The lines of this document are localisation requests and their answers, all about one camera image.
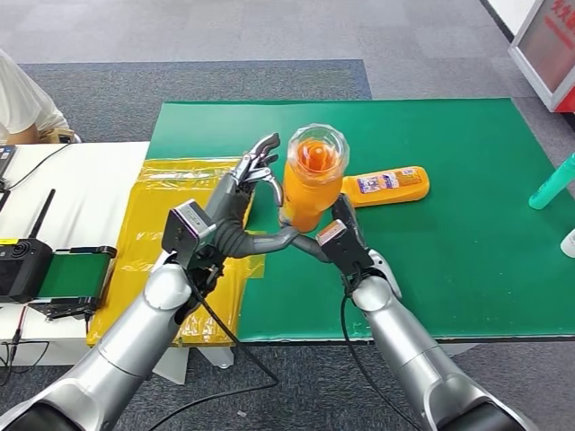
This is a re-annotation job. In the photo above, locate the orange detergent bottle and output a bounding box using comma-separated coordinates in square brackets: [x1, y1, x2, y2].
[278, 123, 351, 234]
[340, 166, 431, 209]

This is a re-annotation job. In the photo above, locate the green table mat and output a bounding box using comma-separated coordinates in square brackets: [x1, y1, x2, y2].
[146, 98, 575, 345]

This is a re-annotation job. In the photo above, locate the small green belt conveyor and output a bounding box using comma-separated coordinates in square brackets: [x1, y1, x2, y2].
[26, 244, 119, 322]

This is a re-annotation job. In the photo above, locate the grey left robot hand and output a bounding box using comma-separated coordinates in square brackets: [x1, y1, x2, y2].
[204, 133, 301, 259]

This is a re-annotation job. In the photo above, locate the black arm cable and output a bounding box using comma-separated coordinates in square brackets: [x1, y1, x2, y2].
[340, 290, 425, 431]
[147, 288, 280, 431]

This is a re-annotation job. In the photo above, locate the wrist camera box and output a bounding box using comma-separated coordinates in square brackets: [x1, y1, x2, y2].
[162, 198, 218, 270]
[315, 218, 374, 282]

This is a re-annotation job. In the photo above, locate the black power cable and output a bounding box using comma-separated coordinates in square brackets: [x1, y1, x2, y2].
[0, 304, 51, 389]

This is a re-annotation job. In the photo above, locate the white red sign board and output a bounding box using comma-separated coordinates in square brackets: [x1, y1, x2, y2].
[508, 0, 575, 114]

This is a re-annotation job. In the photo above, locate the teal plastic bottle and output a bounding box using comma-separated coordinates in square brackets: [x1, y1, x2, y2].
[527, 153, 575, 211]

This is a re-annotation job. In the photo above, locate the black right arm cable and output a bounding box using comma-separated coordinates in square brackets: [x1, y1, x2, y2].
[340, 290, 425, 431]

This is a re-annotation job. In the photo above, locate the person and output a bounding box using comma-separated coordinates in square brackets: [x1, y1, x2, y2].
[0, 48, 76, 146]

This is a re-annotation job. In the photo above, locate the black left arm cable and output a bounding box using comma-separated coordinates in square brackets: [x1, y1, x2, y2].
[147, 288, 280, 431]

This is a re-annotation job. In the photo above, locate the yellow taped cardboard box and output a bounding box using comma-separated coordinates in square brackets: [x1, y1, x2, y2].
[86, 156, 267, 348]

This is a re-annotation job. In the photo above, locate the thin black cable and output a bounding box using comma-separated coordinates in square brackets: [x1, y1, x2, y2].
[6, 142, 72, 191]

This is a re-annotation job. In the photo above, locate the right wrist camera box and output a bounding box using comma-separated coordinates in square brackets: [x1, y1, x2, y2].
[315, 218, 374, 282]

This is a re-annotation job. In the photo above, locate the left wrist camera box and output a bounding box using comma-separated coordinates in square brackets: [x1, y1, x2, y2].
[162, 198, 218, 270]

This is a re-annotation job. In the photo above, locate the white table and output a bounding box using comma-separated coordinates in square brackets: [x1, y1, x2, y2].
[0, 140, 235, 387]

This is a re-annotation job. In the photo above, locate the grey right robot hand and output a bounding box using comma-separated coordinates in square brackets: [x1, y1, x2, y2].
[294, 193, 361, 264]

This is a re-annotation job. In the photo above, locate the black radio box with antenna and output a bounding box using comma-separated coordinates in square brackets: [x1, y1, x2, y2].
[0, 188, 56, 304]

